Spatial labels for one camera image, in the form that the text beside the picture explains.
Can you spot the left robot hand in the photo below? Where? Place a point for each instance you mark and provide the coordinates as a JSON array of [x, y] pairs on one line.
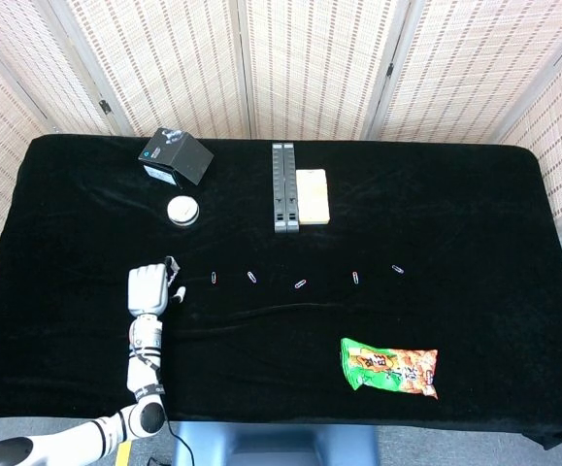
[[147, 289]]

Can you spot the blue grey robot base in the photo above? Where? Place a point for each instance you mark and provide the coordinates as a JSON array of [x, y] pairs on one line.
[[275, 446]]

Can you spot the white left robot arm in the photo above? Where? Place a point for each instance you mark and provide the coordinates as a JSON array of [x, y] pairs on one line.
[[142, 374]]

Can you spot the black cardboard box open lid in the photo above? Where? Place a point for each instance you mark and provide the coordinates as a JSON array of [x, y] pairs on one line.
[[188, 160]]

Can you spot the yellow floor tape strip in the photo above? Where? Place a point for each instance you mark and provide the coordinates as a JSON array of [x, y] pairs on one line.
[[124, 451]]

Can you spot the grey long stapler bar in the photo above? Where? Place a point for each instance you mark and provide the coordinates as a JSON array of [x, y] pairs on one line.
[[285, 194]]

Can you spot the dark metal screen hinge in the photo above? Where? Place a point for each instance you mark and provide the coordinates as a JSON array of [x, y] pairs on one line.
[[390, 69], [105, 107]]

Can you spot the beige rectangular block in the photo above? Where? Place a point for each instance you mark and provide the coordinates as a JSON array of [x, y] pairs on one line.
[[313, 196]]

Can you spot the green snack bag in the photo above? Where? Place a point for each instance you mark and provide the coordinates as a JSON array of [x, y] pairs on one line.
[[387, 369]]

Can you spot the black velvet tablecloth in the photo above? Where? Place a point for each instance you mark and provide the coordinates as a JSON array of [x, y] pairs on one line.
[[406, 218]]

